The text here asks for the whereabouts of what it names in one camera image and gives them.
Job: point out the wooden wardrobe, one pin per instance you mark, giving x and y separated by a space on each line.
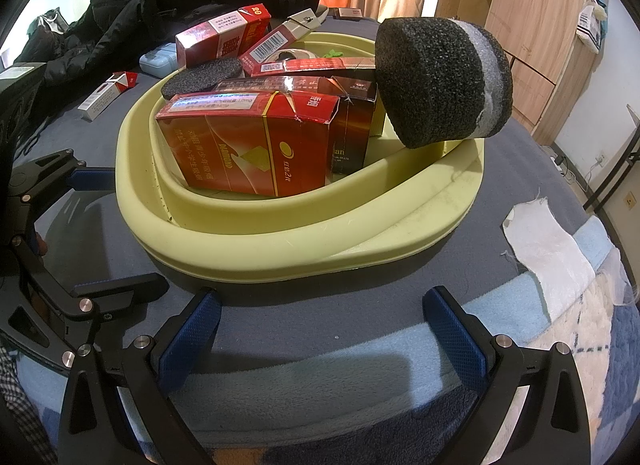
530 30

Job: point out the pale yellow plastic basin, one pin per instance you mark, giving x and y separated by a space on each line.
250 245

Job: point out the red carton white side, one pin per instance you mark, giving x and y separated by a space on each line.
220 37

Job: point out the grey bag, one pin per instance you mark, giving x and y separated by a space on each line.
45 27

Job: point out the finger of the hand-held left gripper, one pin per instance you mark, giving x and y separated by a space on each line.
120 292
92 180

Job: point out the red box silver label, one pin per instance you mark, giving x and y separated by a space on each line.
240 150

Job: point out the white plastic bag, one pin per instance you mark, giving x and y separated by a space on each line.
590 20

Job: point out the dark brown box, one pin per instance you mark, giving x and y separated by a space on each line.
352 125

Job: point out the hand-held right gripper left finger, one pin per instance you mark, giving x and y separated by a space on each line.
190 340

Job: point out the checkered cloth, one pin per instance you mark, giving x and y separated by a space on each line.
20 405

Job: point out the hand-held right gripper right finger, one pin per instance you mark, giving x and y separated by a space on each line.
455 335

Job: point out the white red cigarette pack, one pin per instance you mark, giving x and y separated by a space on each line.
107 92

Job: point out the white power strip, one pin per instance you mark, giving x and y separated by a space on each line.
560 165

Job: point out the red box barcode label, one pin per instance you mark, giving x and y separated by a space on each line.
267 47

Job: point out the black foam cylinder white band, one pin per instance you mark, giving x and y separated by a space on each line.
430 80
205 76

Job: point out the black folding table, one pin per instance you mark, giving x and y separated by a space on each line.
610 170

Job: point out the blue white plaid blanket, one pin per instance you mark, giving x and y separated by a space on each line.
325 380

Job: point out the lilac plush radish green leaves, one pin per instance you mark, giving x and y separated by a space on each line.
332 51

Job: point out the small white red pack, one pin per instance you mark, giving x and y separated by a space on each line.
349 13

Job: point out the light blue case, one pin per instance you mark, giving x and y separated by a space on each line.
157 59

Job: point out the red carton gold lid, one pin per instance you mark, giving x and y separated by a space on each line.
320 65

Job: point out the grey bed sheet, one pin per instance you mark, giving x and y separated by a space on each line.
510 165

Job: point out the black jacket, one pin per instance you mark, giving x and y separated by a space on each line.
150 0

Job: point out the white cloth piece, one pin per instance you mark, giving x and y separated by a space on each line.
550 255

